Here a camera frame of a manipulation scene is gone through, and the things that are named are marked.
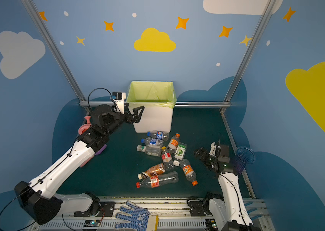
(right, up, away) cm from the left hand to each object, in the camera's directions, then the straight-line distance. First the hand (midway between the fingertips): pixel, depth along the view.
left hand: (136, 105), depth 68 cm
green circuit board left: (-23, -59, +2) cm, 63 cm away
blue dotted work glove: (+1, -58, +3) cm, 58 cm away
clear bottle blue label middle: (+6, -21, +27) cm, 35 cm away
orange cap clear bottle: (+20, -23, +27) cm, 40 cm away
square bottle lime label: (+24, -27, +25) cm, 44 cm away
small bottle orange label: (+28, -37, +15) cm, 49 cm away
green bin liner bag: (+10, +13, +32) cm, 36 cm away
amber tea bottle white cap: (+9, -36, +15) cm, 40 cm away
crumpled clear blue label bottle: (+10, -17, +30) cm, 36 cm away
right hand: (+34, -27, +14) cm, 46 cm away
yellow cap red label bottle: (+16, -34, +18) cm, 42 cm away
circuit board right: (+37, -60, +3) cm, 71 cm away
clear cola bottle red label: (+9, -41, +10) cm, 43 cm away
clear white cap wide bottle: (+6, -27, +26) cm, 38 cm away
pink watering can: (-40, -12, +26) cm, 49 cm away
